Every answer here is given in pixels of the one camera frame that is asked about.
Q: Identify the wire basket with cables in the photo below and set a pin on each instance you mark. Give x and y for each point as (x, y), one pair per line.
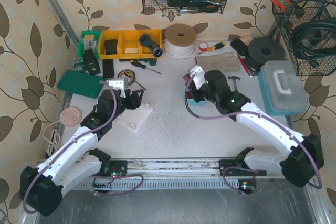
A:
(308, 30)

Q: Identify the black rectangular case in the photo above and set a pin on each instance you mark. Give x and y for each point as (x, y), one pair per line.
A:
(239, 46)

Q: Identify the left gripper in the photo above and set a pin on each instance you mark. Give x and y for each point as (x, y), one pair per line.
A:
(128, 99)

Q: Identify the claw hammer steel handle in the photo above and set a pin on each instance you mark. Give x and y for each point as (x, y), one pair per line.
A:
(234, 79)

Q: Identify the green foam pad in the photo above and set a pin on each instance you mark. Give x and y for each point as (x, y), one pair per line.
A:
(81, 84)

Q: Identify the teal plastic toolbox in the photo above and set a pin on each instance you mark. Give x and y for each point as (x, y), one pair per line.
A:
(282, 90)

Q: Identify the green parts bin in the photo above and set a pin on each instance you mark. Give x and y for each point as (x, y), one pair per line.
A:
(88, 40)

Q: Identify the beige work glove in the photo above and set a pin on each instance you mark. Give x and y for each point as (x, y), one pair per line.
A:
(225, 62)

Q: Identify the brown tape roll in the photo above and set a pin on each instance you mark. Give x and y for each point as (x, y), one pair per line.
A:
(120, 75)

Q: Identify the red large spring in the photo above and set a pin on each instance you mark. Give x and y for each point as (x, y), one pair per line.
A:
(186, 78)

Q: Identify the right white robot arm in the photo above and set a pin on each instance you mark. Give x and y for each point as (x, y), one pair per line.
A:
(300, 157)

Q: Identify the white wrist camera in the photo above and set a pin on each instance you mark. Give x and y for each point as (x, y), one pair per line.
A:
(119, 84)
(197, 75)

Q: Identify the black pipe fitting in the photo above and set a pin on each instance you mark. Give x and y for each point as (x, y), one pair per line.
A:
(146, 41)

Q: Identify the red white tape roll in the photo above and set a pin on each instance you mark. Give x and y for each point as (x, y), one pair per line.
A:
(203, 46)

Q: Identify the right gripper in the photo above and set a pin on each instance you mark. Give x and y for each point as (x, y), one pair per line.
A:
(196, 96)

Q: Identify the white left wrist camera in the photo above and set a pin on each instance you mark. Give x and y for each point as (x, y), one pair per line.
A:
(119, 84)

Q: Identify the yellow parts bin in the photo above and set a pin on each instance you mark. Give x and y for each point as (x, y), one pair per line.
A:
(125, 45)

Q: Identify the black rectangular block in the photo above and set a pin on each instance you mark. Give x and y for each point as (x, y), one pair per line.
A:
(108, 69)

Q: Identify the round sanding disc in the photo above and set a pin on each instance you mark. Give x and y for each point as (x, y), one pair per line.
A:
(70, 117)

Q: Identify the teal spring tray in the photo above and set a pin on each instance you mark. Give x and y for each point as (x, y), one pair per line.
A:
(192, 101)

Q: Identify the white peg base plate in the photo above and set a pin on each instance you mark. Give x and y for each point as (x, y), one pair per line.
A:
(132, 120)

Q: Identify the black green battery device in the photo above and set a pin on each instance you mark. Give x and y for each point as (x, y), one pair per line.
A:
(90, 62)

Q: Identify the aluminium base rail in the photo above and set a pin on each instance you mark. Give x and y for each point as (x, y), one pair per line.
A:
(146, 174)

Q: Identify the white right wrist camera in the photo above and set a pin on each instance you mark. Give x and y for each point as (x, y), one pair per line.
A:
(197, 75)

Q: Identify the red handled pry tool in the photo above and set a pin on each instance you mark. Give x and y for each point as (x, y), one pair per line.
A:
(250, 71)

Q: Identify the yellow black nut driver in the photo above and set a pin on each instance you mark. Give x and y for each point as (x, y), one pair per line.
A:
(212, 48)

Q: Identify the small yellow black screwdriver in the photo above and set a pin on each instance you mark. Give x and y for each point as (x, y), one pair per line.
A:
(139, 83)

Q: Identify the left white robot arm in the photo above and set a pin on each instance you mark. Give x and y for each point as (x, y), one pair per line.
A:
(42, 188)

